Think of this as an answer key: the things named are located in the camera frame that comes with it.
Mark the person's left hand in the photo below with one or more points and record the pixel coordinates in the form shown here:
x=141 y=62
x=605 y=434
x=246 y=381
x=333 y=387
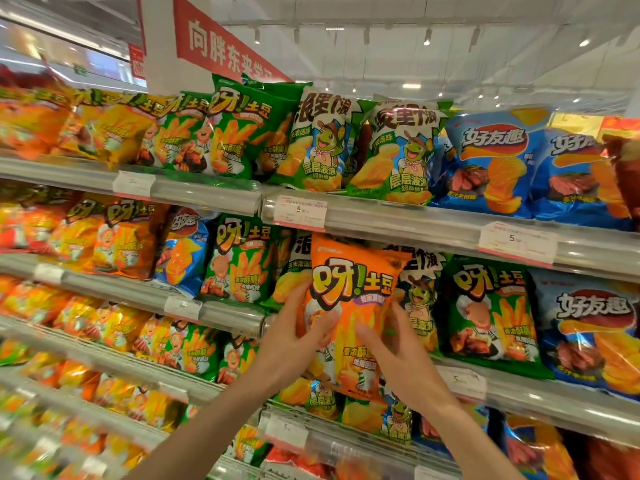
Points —
x=282 y=349

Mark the person's right hand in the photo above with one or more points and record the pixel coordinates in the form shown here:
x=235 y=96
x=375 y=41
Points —
x=410 y=369

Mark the person's left thumb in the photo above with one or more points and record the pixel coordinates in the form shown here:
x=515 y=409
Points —
x=326 y=328

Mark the person's right thumb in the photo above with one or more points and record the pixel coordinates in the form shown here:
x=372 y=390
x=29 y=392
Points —
x=372 y=337

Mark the orange fries chip bag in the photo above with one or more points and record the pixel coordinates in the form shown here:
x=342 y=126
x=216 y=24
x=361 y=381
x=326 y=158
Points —
x=357 y=274

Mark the person's right forearm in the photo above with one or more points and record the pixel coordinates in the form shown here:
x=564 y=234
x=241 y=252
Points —
x=470 y=444

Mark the person's left forearm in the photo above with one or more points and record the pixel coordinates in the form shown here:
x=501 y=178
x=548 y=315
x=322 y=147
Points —
x=200 y=439

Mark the green fries chip bag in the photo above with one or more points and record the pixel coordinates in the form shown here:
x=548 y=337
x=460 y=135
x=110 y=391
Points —
x=236 y=359
x=275 y=144
x=492 y=317
x=240 y=132
x=242 y=262
x=172 y=137
x=195 y=349
x=248 y=444

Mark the white price tag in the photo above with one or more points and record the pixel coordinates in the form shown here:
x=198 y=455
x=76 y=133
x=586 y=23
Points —
x=173 y=392
x=183 y=308
x=517 y=243
x=462 y=383
x=133 y=184
x=48 y=273
x=300 y=213
x=286 y=434

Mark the blue ridged chip bag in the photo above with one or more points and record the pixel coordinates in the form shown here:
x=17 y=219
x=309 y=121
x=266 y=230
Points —
x=577 y=179
x=492 y=164
x=590 y=329
x=182 y=254
x=430 y=429
x=537 y=449

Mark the silver store shelf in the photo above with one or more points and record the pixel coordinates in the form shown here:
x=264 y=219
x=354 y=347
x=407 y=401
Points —
x=350 y=444
x=115 y=362
x=560 y=404
x=90 y=414
x=190 y=192
x=125 y=294
x=425 y=227

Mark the row of yellow chip bags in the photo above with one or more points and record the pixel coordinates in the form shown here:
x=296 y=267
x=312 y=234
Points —
x=107 y=324
x=140 y=402

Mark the amber fries chip bag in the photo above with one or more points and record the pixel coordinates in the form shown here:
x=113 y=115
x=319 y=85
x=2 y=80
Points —
x=125 y=239

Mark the yellow fries chip bag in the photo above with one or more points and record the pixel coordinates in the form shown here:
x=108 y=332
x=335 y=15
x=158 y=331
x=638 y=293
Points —
x=122 y=127
x=80 y=234
x=75 y=127

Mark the row of orange chip bags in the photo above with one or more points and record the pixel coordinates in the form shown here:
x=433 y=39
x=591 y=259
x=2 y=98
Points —
x=27 y=219
x=32 y=299
x=55 y=374
x=30 y=119

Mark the row of blurred chip bags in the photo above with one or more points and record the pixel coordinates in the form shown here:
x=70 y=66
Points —
x=60 y=449

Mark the yellow background sign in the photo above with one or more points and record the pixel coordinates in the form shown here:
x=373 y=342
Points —
x=577 y=123

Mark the red hanging banner sign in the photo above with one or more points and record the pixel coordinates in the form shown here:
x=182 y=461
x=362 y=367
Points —
x=220 y=42

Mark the orange background sign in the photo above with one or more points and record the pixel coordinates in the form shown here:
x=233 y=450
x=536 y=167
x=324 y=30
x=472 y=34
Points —
x=620 y=127

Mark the small red wall sign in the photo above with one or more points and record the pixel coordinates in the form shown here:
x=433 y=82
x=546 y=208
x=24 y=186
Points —
x=136 y=62

